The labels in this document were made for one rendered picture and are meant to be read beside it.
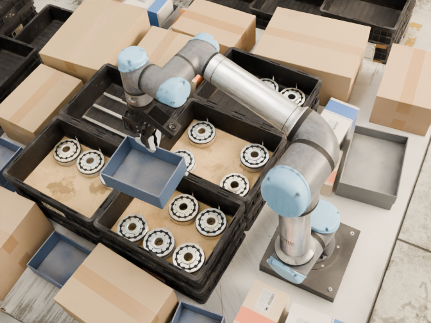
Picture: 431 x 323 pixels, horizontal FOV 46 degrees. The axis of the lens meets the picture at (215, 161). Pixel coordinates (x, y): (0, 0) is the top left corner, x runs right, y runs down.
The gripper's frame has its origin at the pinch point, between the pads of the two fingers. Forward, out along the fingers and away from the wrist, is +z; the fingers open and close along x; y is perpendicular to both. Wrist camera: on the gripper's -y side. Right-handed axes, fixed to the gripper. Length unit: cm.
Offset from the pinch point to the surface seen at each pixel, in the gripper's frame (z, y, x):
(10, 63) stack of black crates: 58, 134, -52
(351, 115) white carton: 27, -42, -67
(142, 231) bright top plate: 27.2, 0.1, 13.7
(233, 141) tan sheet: 26.0, -8.7, -33.1
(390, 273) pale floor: 107, -80, -57
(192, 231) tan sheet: 29.4, -13.6, 4.9
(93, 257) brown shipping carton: 28.6, 9.1, 28.8
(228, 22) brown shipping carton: 18, 21, -87
